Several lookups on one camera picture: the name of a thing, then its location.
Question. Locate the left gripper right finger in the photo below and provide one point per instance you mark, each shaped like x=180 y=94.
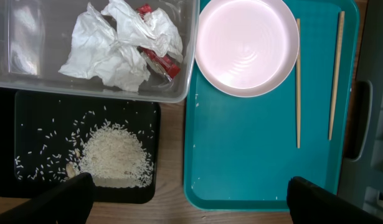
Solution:
x=311 y=204

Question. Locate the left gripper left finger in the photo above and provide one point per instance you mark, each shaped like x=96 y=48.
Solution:
x=69 y=202

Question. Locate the pile of white rice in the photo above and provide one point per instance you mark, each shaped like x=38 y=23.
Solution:
x=115 y=144

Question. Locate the wooden chopstick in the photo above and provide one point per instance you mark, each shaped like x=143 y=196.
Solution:
x=298 y=100
x=339 y=41

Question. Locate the white paper wrapper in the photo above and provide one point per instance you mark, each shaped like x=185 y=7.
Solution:
x=119 y=43

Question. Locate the large white plate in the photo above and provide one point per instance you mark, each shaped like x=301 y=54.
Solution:
x=247 y=48

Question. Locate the grey plastic dish rack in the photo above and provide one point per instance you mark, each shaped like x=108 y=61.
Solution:
x=361 y=181

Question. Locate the black rectangular tray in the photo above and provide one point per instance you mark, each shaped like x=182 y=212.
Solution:
x=10 y=186

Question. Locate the teal serving tray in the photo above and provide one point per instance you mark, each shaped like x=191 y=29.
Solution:
x=240 y=153

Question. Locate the clear plastic bin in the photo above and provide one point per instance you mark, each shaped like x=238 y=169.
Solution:
x=35 y=41

